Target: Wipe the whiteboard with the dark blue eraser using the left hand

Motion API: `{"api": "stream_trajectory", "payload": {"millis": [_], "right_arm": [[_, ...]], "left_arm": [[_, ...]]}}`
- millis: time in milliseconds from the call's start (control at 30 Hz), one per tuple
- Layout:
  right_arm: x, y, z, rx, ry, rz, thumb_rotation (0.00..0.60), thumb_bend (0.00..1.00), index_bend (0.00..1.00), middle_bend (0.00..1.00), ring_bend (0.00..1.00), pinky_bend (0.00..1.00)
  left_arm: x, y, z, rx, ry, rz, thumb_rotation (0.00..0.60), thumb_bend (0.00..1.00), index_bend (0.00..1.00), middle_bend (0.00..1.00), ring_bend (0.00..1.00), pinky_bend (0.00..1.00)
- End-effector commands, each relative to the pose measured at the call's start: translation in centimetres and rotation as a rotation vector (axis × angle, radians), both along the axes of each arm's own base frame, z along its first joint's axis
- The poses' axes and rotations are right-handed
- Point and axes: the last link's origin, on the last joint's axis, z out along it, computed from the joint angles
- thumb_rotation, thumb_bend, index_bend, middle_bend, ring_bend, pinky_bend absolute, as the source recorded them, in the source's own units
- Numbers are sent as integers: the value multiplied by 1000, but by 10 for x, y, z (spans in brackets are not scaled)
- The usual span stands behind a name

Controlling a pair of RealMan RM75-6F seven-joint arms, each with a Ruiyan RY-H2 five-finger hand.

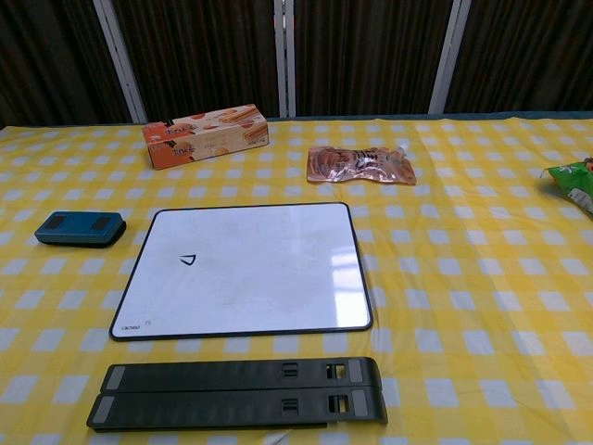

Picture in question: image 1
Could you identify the yellow white checkered tablecloth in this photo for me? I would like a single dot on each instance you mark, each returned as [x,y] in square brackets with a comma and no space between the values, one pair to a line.
[463,301]

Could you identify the blue whiteboard eraser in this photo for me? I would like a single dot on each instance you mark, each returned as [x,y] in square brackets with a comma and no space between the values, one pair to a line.
[76,227]

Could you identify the dark ribbed partition panel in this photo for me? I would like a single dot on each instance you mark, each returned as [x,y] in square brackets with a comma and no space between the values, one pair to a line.
[370,51]
[199,51]
[46,55]
[533,51]

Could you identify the white partition frame post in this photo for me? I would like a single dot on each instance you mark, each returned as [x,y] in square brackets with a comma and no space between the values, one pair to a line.
[284,55]
[121,69]
[451,55]

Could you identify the white board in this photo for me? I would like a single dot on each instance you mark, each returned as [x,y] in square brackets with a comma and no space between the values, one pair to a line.
[255,278]

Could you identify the orange biscuit box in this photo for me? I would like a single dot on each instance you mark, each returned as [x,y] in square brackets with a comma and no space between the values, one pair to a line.
[204,139]

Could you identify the green snack bag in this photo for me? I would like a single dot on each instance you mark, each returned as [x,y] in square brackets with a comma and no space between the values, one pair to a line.
[574,185]

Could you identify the brown spouted food pouch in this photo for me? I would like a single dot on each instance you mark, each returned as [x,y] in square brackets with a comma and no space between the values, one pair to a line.
[357,164]

